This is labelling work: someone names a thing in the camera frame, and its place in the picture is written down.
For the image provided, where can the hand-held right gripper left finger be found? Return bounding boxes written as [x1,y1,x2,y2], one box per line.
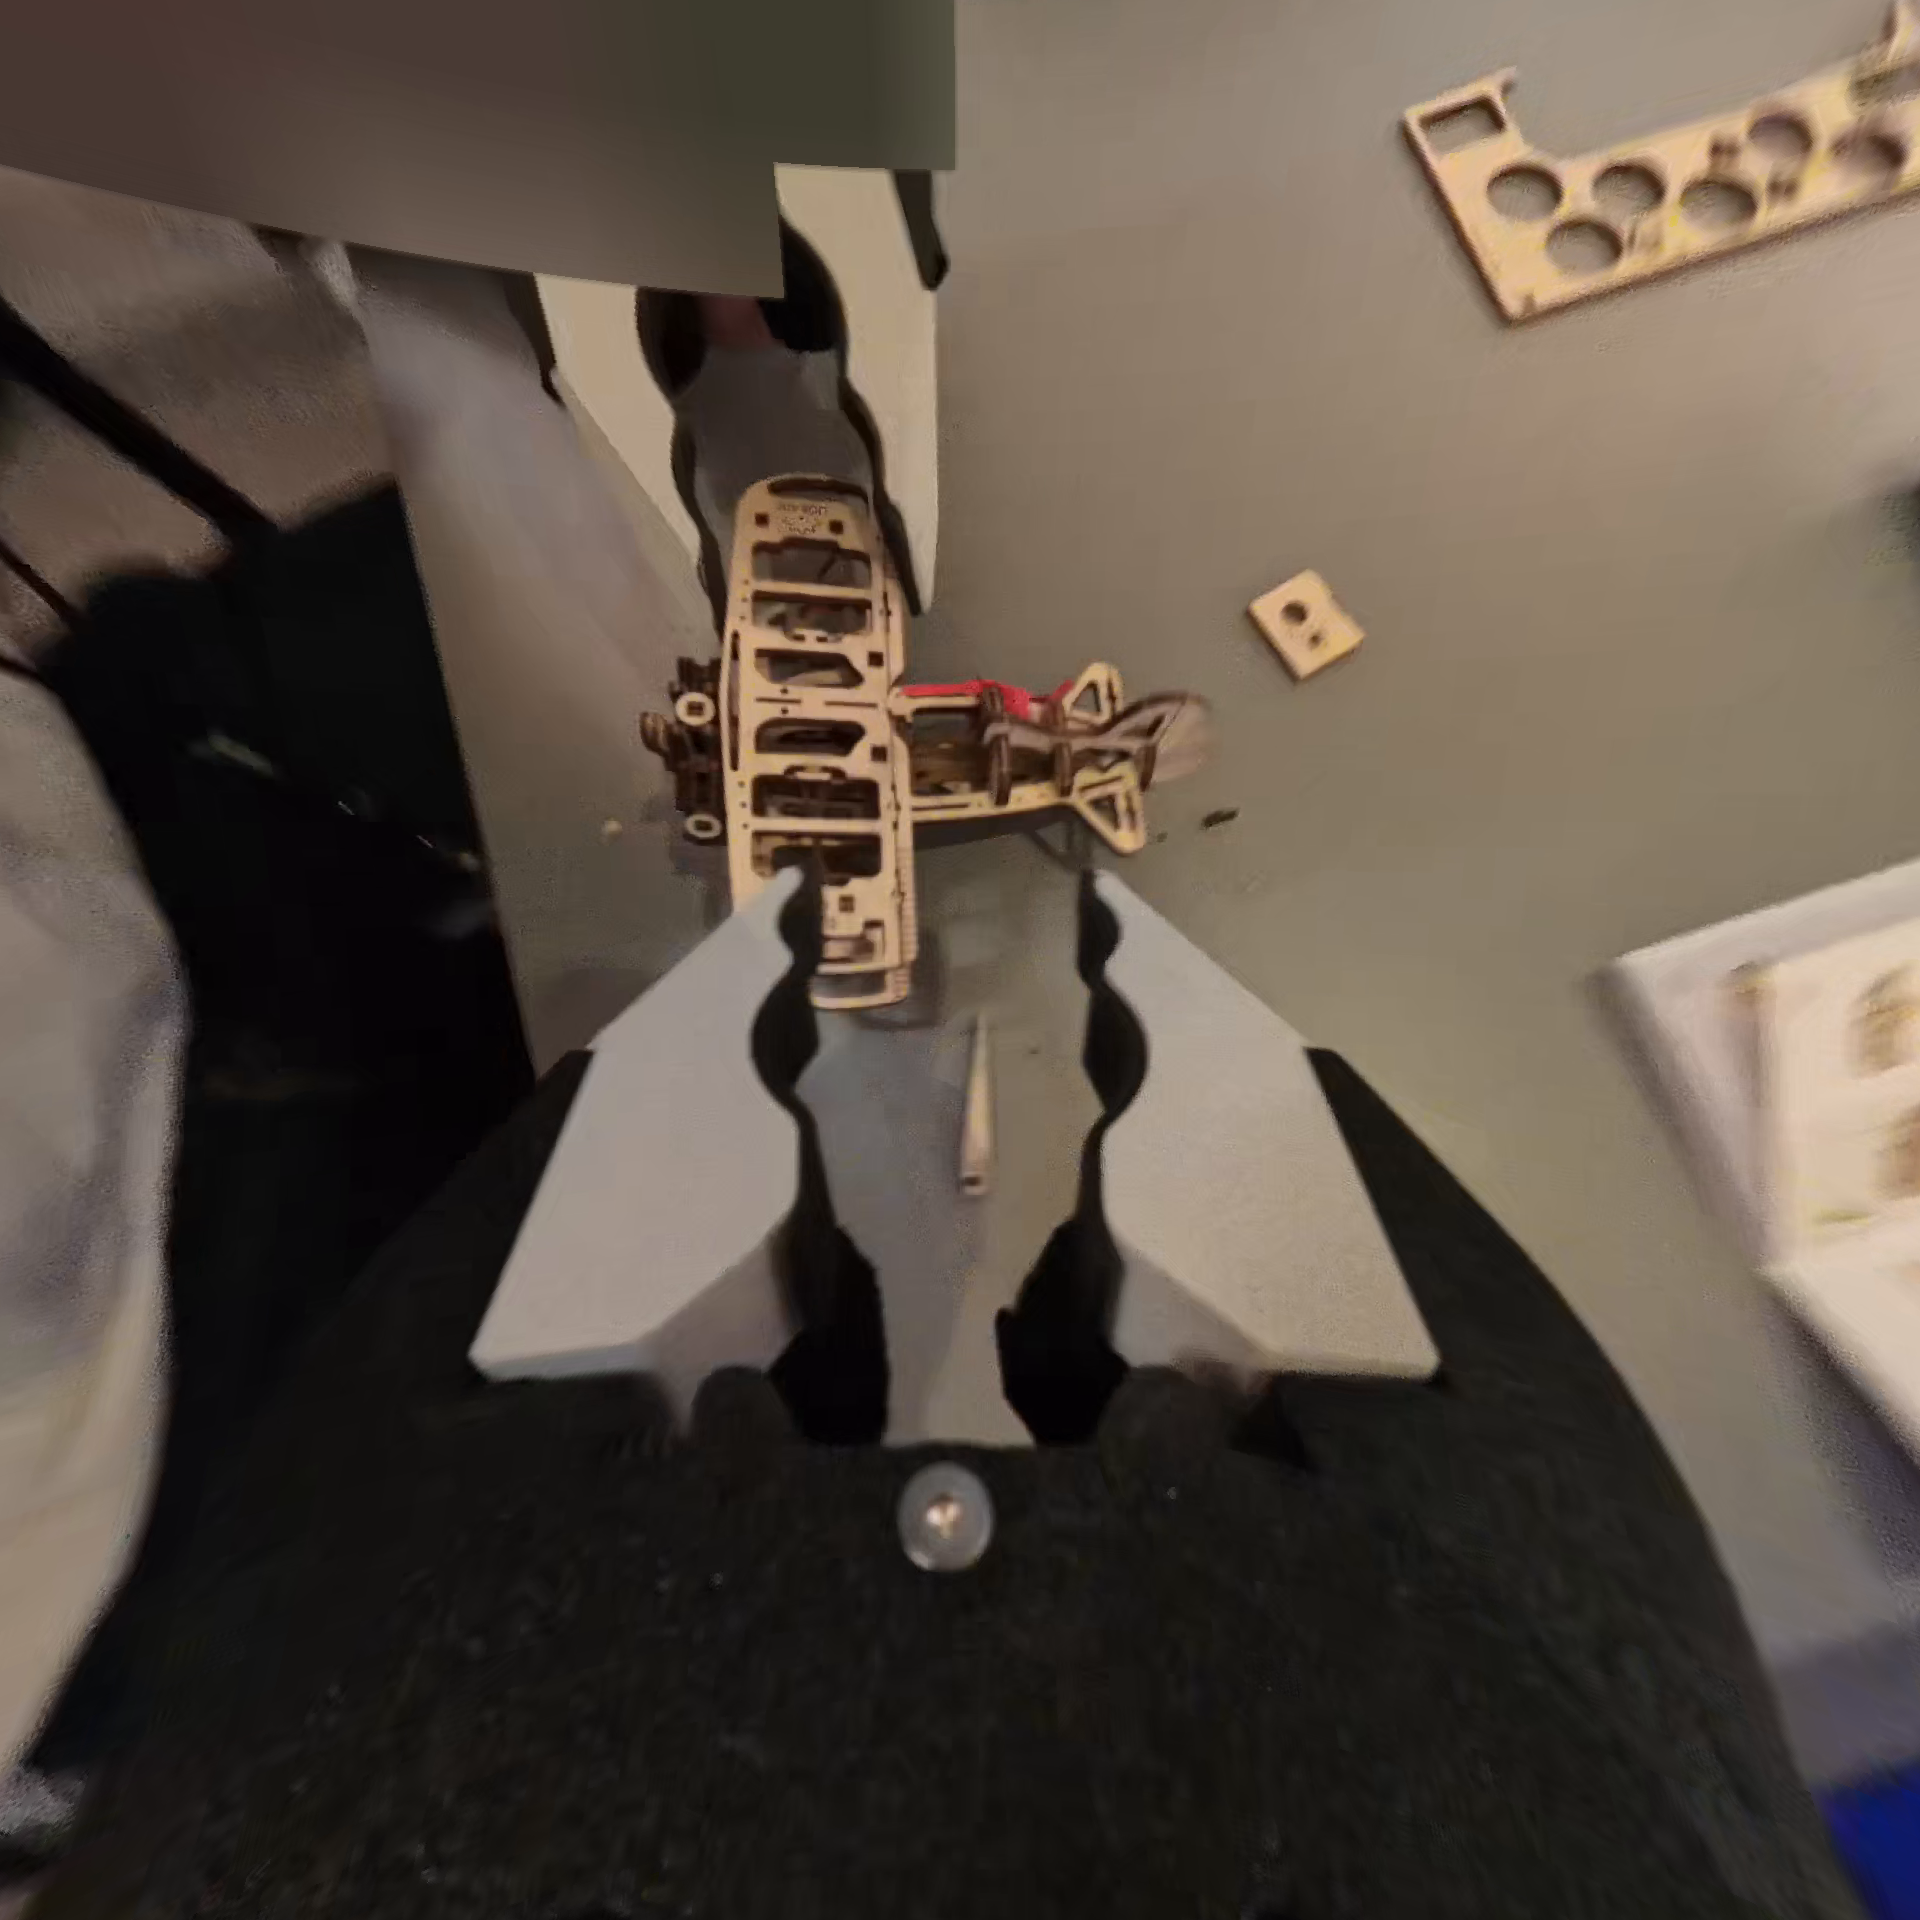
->
[468,868,890,1448]

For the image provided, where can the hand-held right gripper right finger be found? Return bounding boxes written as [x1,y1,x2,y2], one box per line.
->
[996,868,1444,1448]

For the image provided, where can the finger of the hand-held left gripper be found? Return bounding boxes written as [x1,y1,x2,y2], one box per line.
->
[776,165,949,617]
[535,275,724,602]

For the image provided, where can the wooden model airplane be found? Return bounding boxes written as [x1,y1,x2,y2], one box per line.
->
[637,474,1215,1014]

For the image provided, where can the grey desk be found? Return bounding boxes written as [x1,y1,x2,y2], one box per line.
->
[346,0,1920,1804]

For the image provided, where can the white instruction booklet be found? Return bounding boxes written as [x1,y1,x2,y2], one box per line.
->
[1597,861,1920,1472]

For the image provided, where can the small square wooden piece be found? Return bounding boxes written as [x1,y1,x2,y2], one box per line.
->
[1246,569,1367,682]

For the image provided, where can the person's white shirt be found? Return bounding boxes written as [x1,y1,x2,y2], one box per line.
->
[0,662,196,1817]

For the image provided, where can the wooden punch-out sheet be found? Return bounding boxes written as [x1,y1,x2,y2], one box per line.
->
[1402,14,1920,325]

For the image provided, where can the blue object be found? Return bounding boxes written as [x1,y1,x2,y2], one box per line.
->
[1809,1773,1920,1920]

